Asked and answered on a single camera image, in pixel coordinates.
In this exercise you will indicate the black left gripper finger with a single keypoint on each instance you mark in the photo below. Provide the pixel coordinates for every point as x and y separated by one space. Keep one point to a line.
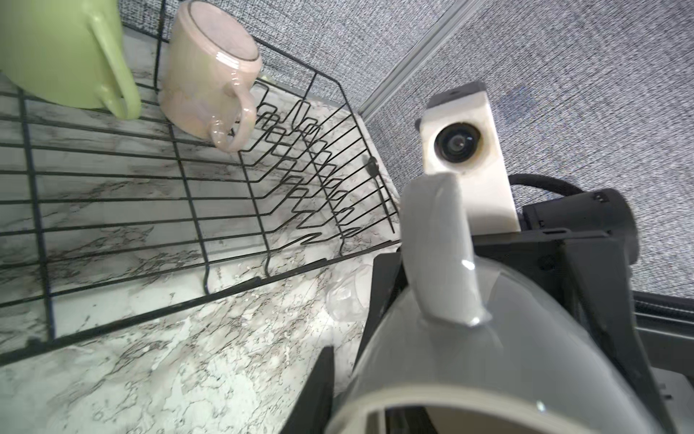
313 408

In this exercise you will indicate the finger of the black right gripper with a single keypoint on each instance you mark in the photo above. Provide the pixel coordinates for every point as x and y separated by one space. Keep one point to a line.
382 293

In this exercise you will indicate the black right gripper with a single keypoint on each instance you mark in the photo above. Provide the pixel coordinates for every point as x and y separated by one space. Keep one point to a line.
600 274

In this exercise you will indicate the grey mug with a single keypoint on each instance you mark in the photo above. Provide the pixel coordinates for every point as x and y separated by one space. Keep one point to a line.
481 344

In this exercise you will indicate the pink iridescent mug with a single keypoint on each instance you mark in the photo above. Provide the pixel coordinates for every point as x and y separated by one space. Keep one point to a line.
212 63

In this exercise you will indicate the light green mug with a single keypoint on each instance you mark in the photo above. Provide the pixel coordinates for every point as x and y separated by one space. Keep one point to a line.
70 53

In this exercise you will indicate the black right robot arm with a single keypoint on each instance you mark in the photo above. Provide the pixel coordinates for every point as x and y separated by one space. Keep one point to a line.
531 332

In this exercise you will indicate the clear glass cup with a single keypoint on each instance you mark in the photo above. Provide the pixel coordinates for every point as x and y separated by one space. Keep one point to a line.
348 299

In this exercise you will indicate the black wire dish rack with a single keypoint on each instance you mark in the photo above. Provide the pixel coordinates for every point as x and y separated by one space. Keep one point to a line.
107 223

